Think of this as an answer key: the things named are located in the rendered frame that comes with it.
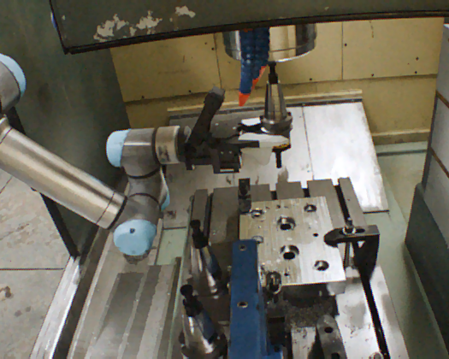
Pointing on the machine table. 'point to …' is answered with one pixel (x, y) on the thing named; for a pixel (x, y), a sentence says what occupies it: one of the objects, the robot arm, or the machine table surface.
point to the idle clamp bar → (327, 349)
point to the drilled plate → (296, 246)
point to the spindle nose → (278, 42)
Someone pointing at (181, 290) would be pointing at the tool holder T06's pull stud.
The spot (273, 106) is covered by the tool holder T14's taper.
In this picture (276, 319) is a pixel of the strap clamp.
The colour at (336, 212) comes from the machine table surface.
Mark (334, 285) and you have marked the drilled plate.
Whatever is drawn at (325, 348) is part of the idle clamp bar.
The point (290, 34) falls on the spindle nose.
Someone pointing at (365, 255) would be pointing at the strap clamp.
